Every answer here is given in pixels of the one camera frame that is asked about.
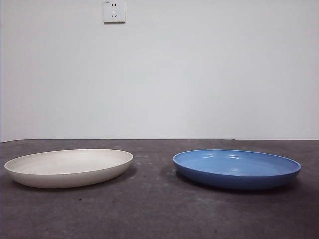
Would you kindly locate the blue round plate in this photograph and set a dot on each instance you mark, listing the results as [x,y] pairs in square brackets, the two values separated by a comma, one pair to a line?
[234,174]

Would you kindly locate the white wall socket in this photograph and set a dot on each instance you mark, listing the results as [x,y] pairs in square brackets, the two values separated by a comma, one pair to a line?
[114,17]

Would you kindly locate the white round plate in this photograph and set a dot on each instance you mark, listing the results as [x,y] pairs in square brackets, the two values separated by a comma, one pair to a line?
[67,171]

